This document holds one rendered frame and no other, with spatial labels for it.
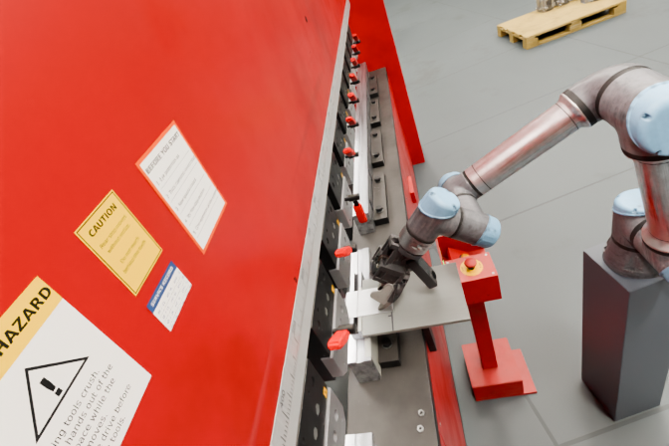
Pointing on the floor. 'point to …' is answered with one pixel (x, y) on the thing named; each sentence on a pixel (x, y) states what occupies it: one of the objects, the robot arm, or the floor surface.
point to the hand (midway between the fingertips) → (382, 297)
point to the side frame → (375, 31)
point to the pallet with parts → (562, 12)
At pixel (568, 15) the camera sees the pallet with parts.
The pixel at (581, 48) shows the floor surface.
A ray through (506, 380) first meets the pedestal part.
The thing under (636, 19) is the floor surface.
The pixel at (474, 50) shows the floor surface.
